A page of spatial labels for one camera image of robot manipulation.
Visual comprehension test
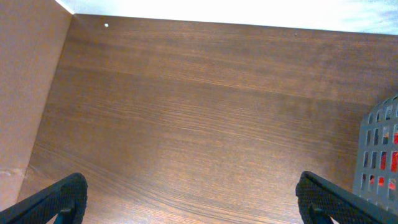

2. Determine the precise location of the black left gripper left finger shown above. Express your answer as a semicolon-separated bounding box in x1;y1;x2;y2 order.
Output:
1;173;88;224

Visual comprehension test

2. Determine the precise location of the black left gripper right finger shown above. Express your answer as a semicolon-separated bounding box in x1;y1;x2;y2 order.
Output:
295;171;397;224

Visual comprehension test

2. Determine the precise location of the grey plastic shopping basket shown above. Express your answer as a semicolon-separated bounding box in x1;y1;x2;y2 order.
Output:
353;95;397;215

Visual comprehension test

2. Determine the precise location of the orange spaghetti packet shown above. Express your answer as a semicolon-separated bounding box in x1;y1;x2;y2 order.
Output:
361;128;397;200

